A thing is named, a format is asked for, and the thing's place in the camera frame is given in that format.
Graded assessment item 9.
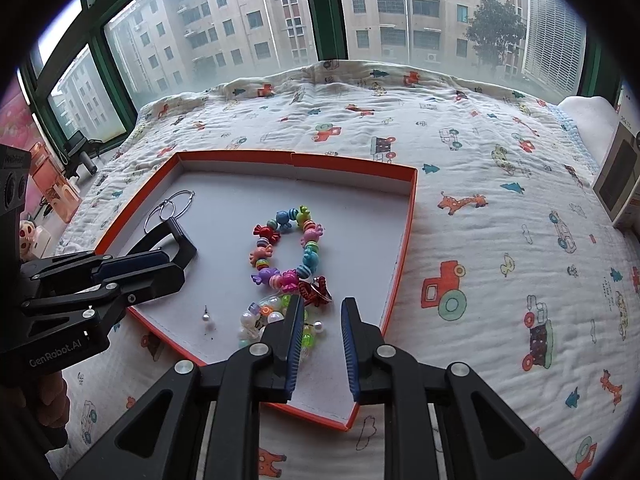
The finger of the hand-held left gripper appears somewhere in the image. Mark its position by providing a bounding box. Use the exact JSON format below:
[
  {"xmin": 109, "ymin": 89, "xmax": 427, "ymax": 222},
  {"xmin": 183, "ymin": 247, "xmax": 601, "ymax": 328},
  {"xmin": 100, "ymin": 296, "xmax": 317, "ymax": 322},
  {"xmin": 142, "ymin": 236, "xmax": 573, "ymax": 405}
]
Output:
[
  {"xmin": 21, "ymin": 251, "xmax": 173, "ymax": 286},
  {"xmin": 20, "ymin": 265, "xmax": 187, "ymax": 342}
]

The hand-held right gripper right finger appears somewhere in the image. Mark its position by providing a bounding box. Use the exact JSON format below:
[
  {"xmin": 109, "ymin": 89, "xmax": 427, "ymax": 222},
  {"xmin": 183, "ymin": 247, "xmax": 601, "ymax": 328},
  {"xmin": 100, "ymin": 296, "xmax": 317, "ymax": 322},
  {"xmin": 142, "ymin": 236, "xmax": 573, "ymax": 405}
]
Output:
[{"xmin": 340, "ymin": 297, "xmax": 576, "ymax": 480}]

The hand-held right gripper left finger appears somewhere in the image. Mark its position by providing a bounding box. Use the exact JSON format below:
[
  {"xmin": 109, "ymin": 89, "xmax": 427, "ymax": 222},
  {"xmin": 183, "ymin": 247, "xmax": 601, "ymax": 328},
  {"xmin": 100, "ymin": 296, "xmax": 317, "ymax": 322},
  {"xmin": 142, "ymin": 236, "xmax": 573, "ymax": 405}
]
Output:
[{"xmin": 65, "ymin": 293, "xmax": 306, "ymax": 480}]

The silver hoop earring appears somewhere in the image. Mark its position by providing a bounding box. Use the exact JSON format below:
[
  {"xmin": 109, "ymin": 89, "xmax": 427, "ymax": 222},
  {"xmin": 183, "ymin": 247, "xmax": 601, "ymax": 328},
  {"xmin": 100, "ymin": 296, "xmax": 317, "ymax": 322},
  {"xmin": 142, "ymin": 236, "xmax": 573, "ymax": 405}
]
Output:
[
  {"xmin": 158, "ymin": 190, "xmax": 195, "ymax": 222},
  {"xmin": 144, "ymin": 200, "xmax": 175, "ymax": 234}
]

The black smartwatch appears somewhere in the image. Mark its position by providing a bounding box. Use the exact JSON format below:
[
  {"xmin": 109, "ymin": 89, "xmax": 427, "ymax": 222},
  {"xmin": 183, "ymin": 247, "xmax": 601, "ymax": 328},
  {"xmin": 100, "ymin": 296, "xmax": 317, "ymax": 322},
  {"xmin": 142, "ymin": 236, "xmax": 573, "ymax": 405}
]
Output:
[{"xmin": 127, "ymin": 217, "xmax": 199, "ymax": 281}]

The red knotted cord bracelet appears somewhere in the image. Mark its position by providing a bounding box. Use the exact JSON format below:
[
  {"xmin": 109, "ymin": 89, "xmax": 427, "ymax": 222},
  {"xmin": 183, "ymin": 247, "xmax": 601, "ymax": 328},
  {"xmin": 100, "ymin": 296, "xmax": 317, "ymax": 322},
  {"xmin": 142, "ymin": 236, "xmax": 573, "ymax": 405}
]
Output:
[{"xmin": 298, "ymin": 276, "xmax": 332, "ymax": 307}]

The colourful candy bead bracelet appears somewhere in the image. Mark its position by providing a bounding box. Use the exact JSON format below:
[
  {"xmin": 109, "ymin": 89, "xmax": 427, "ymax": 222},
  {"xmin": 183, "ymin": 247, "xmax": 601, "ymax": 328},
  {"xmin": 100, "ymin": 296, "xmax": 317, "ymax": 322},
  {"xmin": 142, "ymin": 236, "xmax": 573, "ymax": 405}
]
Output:
[{"xmin": 250, "ymin": 205, "xmax": 326, "ymax": 294}]

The orange cardboard box lid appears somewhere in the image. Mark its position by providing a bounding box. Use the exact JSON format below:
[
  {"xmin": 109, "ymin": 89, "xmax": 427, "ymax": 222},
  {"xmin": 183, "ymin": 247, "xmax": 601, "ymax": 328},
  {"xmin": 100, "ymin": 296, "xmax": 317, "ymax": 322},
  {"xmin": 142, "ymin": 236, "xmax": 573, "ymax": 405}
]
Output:
[{"xmin": 94, "ymin": 150, "xmax": 418, "ymax": 432}]

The person's left hand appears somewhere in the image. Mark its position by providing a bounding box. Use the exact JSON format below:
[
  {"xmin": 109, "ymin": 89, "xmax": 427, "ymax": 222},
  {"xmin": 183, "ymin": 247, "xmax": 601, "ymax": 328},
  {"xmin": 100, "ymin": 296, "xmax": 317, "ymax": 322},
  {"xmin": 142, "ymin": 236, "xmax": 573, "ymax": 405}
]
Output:
[{"xmin": 21, "ymin": 370, "xmax": 72, "ymax": 432}]

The orange water bottle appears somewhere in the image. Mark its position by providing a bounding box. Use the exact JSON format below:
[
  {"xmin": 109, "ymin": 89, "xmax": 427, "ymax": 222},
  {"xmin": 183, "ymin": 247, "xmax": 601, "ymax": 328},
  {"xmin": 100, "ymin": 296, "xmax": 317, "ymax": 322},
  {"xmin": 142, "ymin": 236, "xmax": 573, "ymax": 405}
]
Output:
[{"xmin": 27, "ymin": 142, "xmax": 82, "ymax": 222}]

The skull toy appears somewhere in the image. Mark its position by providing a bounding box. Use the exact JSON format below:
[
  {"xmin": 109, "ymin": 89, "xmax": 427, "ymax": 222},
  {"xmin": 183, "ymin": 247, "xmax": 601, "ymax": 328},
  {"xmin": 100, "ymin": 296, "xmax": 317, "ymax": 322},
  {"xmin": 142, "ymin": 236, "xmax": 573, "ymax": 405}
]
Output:
[{"xmin": 19, "ymin": 221, "xmax": 39, "ymax": 257}]

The black device on sill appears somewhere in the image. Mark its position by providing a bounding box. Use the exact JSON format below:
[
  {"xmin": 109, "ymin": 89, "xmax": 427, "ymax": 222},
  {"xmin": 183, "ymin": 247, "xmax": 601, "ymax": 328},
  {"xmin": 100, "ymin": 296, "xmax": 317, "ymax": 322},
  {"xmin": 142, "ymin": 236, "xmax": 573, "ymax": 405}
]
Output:
[{"xmin": 65, "ymin": 130, "xmax": 104, "ymax": 179}]

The pink printed cloth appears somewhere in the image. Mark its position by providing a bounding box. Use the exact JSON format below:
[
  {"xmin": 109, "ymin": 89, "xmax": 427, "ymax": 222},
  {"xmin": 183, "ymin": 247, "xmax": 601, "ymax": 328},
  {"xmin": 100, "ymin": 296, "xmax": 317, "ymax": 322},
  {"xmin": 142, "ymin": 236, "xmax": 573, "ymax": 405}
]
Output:
[{"xmin": 0, "ymin": 80, "xmax": 49, "ymax": 162}]

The printed blanket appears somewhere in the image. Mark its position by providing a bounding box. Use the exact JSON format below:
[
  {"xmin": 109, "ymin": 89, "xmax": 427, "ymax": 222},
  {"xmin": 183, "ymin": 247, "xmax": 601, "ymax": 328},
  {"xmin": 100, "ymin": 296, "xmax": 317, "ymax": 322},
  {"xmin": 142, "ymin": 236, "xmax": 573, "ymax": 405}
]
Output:
[{"xmin": 42, "ymin": 59, "xmax": 640, "ymax": 480}]

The cardboard product box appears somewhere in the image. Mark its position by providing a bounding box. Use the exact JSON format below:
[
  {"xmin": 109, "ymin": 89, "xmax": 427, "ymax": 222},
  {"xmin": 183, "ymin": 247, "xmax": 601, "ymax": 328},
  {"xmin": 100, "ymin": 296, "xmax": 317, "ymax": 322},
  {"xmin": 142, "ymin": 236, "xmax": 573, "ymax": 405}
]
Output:
[{"xmin": 592, "ymin": 85, "xmax": 640, "ymax": 232}]

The white pillow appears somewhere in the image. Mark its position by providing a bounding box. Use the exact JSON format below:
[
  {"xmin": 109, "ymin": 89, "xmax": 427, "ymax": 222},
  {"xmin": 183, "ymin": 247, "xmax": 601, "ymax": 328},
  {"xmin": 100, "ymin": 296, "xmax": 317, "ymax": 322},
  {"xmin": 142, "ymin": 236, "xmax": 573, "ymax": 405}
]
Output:
[{"xmin": 557, "ymin": 95, "xmax": 622, "ymax": 182}]

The tree outside window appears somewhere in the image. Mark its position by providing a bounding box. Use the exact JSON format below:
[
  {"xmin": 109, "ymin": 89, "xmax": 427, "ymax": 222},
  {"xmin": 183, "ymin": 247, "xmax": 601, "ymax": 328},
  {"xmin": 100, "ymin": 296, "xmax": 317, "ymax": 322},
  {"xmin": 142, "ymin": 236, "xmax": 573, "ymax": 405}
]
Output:
[{"xmin": 466, "ymin": 0, "xmax": 527, "ymax": 72}]

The white louvered grille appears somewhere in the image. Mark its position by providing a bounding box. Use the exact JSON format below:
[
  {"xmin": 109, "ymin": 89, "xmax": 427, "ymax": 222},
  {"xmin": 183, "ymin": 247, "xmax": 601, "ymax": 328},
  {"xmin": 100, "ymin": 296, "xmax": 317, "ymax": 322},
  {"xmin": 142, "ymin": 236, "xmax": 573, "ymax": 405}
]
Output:
[{"xmin": 521, "ymin": 0, "xmax": 587, "ymax": 97}]

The green clear bead bracelet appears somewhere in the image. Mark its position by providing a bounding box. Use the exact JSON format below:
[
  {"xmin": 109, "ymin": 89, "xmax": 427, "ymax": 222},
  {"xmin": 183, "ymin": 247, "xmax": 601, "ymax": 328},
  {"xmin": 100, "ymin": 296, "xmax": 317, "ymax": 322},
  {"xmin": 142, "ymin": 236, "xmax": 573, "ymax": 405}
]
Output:
[{"xmin": 270, "ymin": 296, "xmax": 321, "ymax": 361}]

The white pearly bead bracelet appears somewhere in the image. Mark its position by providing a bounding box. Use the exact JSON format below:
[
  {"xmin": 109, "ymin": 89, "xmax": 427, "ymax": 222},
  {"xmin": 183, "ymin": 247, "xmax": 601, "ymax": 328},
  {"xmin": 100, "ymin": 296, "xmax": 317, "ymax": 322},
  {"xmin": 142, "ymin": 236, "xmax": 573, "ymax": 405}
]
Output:
[{"xmin": 237, "ymin": 298, "xmax": 286, "ymax": 348}]

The green window frame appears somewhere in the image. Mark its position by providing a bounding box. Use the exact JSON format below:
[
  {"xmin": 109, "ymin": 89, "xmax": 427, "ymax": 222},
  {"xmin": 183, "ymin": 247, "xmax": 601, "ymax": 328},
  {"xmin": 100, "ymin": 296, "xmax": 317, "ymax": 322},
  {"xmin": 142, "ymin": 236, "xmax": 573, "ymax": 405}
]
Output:
[{"xmin": 17, "ymin": 0, "xmax": 622, "ymax": 147}]

